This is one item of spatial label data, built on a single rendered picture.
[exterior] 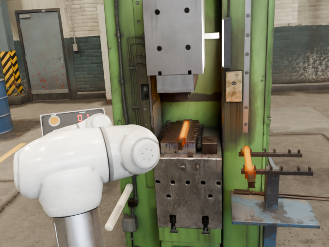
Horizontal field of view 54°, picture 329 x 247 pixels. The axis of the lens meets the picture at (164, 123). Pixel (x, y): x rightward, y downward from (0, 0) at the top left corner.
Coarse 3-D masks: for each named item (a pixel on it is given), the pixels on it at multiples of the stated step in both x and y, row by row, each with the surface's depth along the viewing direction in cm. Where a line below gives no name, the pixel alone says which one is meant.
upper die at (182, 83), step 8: (160, 80) 174; (168, 80) 173; (176, 80) 172; (184, 80) 172; (192, 80) 171; (160, 88) 175; (168, 88) 174; (176, 88) 173; (184, 88) 173; (192, 88) 172
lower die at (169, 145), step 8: (184, 120) 219; (192, 120) 220; (168, 128) 209; (176, 128) 205; (192, 128) 203; (168, 136) 194; (176, 136) 191; (160, 144) 184; (168, 144) 184; (176, 144) 183; (184, 144) 182; (192, 144) 181; (168, 152) 185; (176, 152) 184; (184, 152) 184; (192, 152) 183
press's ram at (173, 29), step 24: (144, 0) 163; (168, 0) 161; (192, 0) 159; (144, 24) 166; (168, 24) 164; (192, 24) 163; (168, 48) 168; (192, 48) 166; (168, 72) 172; (192, 72) 170
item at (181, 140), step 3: (186, 123) 208; (183, 126) 202; (186, 126) 202; (183, 129) 197; (186, 129) 196; (183, 132) 191; (186, 132) 195; (180, 135) 186; (183, 135) 186; (177, 138) 180; (180, 138) 178; (183, 138) 178; (177, 141) 181; (180, 141) 174; (183, 141) 180; (180, 144) 172; (183, 144) 180; (180, 147) 173; (183, 147) 177
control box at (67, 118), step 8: (64, 112) 175; (72, 112) 176; (80, 112) 176; (88, 112) 177; (96, 112) 178; (104, 112) 180; (40, 120) 171; (48, 120) 172; (64, 120) 173; (72, 120) 174; (48, 128) 171; (56, 128) 171
